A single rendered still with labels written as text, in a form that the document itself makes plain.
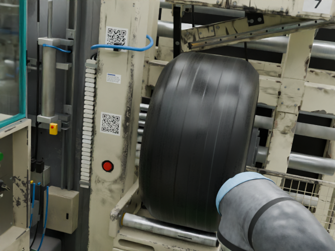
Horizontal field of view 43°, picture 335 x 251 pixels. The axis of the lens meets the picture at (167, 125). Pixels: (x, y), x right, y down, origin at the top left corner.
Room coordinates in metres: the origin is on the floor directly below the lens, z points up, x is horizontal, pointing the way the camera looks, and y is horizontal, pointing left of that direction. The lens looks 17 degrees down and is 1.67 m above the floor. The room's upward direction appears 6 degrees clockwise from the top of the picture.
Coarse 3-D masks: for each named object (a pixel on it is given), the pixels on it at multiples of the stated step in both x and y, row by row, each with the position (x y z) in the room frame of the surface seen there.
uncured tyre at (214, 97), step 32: (192, 64) 1.31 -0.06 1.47; (224, 64) 1.31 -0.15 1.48; (160, 96) 1.22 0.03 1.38; (192, 96) 1.19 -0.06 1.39; (224, 96) 1.19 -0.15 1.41; (256, 96) 1.28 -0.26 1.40; (160, 128) 1.15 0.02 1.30; (192, 128) 1.14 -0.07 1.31; (224, 128) 1.13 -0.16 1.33; (160, 160) 1.13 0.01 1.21; (192, 160) 1.11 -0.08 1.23; (224, 160) 1.10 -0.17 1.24; (160, 192) 1.14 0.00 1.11; (192, 192) 1.11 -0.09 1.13; (192, 224) 1.19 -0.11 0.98
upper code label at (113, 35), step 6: (108, 30) 1.40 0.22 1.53; (114, 30) 1.39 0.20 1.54; (120, 30) 1.39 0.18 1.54; (126, 30) 1.38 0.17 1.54; (108, 36) 1.40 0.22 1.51; (114, 36) 1.39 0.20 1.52; (120, 36) 1.39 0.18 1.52; (126, 36) 1.38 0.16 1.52; (108, 42) 1.40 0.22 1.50; (114, 42) 1.39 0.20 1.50; (120, 42) 1.39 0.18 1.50; (126, 42) 1.38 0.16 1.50; (108, 48) 1.40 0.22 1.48
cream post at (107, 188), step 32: (128, 0) 1.38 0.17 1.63; (128, 32) 1.38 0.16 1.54; (128, 64) 1.38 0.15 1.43; (96, 96) 1.40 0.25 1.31; (128, 96) 1.38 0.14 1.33; (96, 128) 1.40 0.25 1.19; (128, 128) 1.38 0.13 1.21; (96, 160) 1.40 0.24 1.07; (128, 160) 1.41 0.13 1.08; (96, 192) 1.40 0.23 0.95; (96, 224) 1.40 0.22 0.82
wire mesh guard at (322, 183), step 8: (248, 168) 1.68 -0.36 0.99; (256, 168) 1.68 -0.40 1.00; (280, 176) 1.65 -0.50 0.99; (288, 176) 1.65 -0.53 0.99; (296, 176) 1.64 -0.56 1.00; (320, 184) 1.62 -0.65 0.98; (328, 184) 1.61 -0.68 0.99; (312, 192) 1.63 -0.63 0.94; (320, 192) 1.62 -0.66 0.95; (328, 192) 1.62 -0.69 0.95; (320, 208) 1.62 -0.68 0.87; (328, 216) 1.61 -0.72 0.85; (328, 224) 1.61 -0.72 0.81
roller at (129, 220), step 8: (128, 216) 1.30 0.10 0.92; (136, 216) 1.30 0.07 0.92; (128, 224) 1.29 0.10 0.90; (136, 224) 1.28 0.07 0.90; (144, 224) 1.28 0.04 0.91; (152, 224) 1.28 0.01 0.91; (160, 224) 1.28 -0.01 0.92; (168, 224) 1.28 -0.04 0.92; (152, 232) 1.28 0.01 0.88; (160, 232) 1.27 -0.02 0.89; (168, 232) 1.26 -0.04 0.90; (176, 232) 1.25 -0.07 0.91; (184, 232) 1.25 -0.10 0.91; (192, 232) 1.25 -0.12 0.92; (200, 232) 1.25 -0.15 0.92; (208, 232) 1.25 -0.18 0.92; (192, 240) 1.24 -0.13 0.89; (200, 240) 1.23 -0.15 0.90; (208, 240) 1.23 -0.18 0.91; (216, 240) 1.23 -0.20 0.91
